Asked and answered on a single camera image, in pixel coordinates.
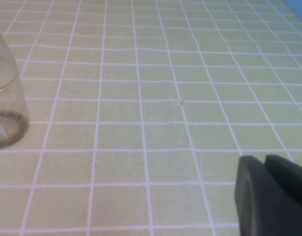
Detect brown-tinted plastic bottle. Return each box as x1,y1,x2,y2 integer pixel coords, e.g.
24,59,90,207
0,9,30,150

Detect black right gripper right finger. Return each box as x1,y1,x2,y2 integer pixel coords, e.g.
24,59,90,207
265,154,302,209

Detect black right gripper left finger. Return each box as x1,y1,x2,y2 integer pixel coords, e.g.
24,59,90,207
234,155,302,236

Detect green checkered tablecloth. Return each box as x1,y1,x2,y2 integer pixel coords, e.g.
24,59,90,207
0,0,302,236

